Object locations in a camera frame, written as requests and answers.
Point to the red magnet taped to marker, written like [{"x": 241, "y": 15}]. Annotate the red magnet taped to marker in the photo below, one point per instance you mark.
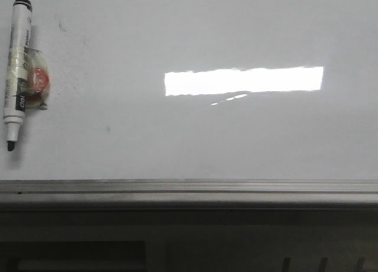
[{"x": 38, "y": 83}]

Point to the white black whiteboard marker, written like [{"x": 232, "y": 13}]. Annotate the white black whiteboard marker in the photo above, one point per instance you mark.
[{"x": 17, "y": 71}]

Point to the white whiteboard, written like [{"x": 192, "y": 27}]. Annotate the white whiteboard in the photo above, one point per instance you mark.
[{"x": 201, "y": 89}]

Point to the aluminium whiteboard frame rail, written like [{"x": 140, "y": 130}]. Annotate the aluminium whiteboard frame rail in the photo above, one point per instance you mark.
[{"x": 185, "y": 194}]

